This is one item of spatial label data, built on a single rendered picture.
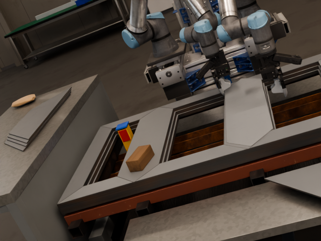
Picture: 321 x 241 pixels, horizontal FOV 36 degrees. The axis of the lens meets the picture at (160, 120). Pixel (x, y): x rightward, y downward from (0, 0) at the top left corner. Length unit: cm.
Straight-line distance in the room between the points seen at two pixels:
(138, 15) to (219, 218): 126
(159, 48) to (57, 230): 120
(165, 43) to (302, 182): 137
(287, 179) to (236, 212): 20
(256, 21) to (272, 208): 73
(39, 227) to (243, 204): 76
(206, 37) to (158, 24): 55
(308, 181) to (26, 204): 99
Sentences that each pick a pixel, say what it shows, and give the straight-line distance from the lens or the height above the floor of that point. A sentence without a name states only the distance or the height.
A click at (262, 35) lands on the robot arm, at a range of 196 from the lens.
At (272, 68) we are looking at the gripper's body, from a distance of 201.
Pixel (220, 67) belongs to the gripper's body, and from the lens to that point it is 226.
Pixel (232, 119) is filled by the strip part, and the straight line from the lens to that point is 203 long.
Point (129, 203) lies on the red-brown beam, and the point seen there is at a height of 78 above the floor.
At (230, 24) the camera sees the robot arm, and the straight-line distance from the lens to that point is 208.
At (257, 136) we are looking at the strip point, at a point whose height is 87.
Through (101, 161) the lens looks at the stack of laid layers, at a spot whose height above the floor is 84.
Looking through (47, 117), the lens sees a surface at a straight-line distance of 243.
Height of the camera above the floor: 165
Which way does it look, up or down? 20 degrees down
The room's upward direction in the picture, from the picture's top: 23 degrees counter-clockwise
